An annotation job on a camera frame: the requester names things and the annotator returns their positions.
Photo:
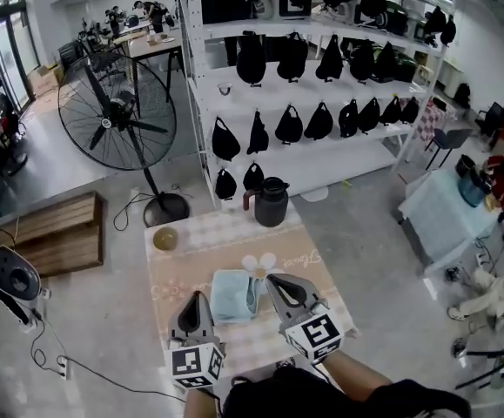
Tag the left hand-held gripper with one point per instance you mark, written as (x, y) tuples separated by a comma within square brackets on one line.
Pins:
[(192, 362)]

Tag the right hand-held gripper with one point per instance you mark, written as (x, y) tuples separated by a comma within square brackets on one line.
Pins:
[(314, 335)]

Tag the light blue towel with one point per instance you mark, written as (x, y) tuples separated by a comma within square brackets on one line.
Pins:
[(230, 296)]

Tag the person's left forearm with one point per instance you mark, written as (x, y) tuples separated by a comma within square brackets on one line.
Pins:
[(201, 403)]

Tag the person's right forearm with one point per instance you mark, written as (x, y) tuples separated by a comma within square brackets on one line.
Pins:
[(356, 375)]

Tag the small yellowish bowl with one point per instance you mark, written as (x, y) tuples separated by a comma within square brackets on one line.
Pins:
[(165, 238)]

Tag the black thermos jug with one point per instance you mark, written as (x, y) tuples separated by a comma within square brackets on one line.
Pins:
[(271, 203)]

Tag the white round floor disc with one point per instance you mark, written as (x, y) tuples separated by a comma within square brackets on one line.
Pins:
[(313, 195)]

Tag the person's black clothing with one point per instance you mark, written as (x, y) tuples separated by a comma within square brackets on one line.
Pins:
[(321, 396)]

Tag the white power strip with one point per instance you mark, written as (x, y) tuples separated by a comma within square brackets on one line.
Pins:
[(63, 367)]

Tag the brown wooden pallet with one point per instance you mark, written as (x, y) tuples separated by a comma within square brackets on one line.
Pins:
[(55, 233)]

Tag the rows of hanging black bags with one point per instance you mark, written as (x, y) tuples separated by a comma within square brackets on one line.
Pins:
[(288, 126)]

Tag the table with light blue cloth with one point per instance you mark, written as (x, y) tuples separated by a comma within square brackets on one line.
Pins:
[(443, 224)]

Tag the white and grey appliance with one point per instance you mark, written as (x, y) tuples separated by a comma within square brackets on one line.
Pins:
[(10, 277)]

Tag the dark blue bucket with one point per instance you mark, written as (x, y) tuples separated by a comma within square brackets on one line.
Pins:
[(471, 187)]

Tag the white metal shelving rack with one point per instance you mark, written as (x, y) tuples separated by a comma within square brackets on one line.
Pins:
[(199, 98)]

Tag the small glass bowl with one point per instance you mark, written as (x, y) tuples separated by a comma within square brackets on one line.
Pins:
[(224, 88)]

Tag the black folding stand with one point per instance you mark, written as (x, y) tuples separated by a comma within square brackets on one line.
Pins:
[(495, 366)]

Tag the red checkered cloth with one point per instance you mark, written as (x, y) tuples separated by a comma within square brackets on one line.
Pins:
[(428, 120)]

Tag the grey chair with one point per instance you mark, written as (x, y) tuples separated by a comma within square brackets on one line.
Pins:
[(449, 139)]

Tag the black backpack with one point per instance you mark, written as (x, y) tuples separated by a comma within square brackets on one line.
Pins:
[(462, 95)]

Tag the black office chair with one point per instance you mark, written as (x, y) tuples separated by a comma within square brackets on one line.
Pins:
[(493, 118)]

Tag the wooden work table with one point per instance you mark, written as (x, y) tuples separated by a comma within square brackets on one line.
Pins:
[(156, 46)]

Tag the cardboard box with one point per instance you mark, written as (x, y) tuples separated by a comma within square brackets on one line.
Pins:
[(45, 78)]

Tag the large black pedestal fan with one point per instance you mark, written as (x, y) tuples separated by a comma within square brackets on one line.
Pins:
[(116, 111)]

